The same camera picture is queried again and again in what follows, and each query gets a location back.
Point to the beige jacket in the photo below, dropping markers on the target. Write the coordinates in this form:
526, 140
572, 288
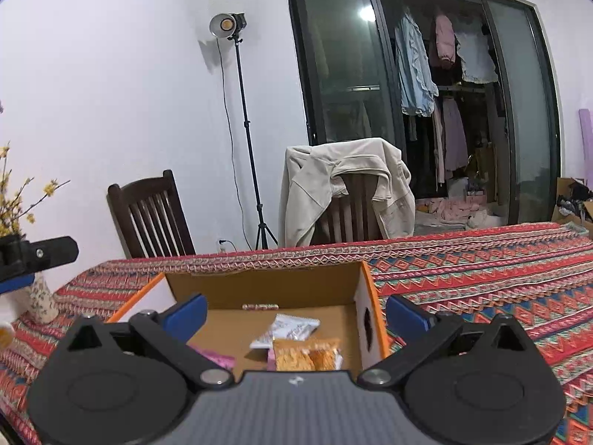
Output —
305, 185

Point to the wooden chair under jacket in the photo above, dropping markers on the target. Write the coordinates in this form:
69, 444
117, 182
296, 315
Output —
352, 213

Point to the pile of pink clothes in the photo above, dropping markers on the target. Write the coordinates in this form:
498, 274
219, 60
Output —
456, 211

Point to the yellow flower branches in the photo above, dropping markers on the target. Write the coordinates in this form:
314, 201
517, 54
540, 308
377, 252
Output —
14, 199

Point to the hanging lilac clothing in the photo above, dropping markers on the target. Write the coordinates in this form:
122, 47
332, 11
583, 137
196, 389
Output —
451, 139

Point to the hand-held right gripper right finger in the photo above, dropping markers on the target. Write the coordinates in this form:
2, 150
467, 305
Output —
406, 315

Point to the brown cardboard box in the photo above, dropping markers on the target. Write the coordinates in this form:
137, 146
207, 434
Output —
574, 215

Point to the white blue-print snack packet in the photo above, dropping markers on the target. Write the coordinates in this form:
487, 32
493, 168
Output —
292, 329

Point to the hanging white garment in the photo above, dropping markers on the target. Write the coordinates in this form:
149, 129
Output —
475, 55

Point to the white cracker-print snack packet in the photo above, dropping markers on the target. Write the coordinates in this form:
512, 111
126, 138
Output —
305, 357

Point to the orange cardboard box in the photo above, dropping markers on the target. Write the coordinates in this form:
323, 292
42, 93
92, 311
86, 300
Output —
278, 282

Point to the wardrobe with hanging clothes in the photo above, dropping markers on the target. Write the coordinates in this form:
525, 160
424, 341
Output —
338, 65

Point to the purple rolled mat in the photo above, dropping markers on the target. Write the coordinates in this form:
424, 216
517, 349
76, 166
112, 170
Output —
587, 139

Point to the hanging pink garment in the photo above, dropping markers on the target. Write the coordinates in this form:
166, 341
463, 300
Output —
444, 41

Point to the studio light on black stand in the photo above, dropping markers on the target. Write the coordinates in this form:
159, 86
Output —
245, 125

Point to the purple snack packet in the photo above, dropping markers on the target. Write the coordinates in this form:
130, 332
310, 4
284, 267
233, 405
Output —
215, 359

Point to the patterned red tablecloth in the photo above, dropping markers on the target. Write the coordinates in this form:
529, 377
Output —
463, 269

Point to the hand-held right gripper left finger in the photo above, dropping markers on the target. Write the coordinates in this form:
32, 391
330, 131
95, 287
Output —
187, 317

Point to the hanging light blue shirt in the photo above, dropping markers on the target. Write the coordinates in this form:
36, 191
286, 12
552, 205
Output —
414, 69

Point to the white orange snack packet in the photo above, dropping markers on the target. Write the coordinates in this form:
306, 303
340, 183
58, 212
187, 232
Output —
5, 320

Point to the dark wooden chair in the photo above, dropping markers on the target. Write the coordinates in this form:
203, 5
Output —
148, 218

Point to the white wall socket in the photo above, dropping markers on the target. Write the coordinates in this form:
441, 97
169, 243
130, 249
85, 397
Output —
222, 245

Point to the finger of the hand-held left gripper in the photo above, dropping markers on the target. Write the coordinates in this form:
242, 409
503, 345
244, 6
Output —
46, 252
16, 283

